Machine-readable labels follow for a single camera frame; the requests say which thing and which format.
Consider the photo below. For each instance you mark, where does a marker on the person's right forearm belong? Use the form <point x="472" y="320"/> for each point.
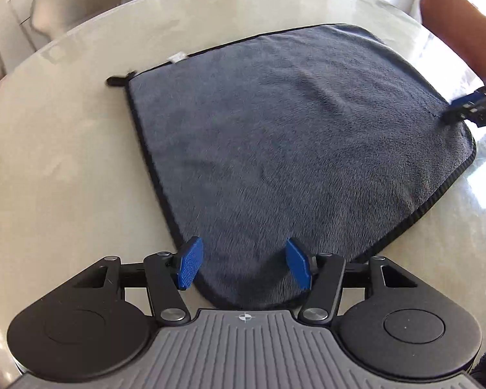
<point x="459" y="28"/>

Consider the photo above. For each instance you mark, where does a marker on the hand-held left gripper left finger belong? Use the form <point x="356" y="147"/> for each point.
<point x="191" y="260"/>

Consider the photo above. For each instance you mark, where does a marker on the white cabinet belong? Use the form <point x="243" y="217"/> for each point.
<point x="12" y="12"/>

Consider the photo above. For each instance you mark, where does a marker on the beige upholstered chair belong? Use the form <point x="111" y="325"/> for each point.
<point x="79" y="2"/>

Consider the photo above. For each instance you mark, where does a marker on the grey towel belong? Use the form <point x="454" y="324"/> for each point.
<point x="291" y="150"/>

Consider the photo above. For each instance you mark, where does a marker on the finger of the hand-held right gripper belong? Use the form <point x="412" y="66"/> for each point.
<point x="463" y="103"/>

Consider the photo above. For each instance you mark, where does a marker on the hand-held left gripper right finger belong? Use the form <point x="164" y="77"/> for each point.
<point x="298" y="262"/>

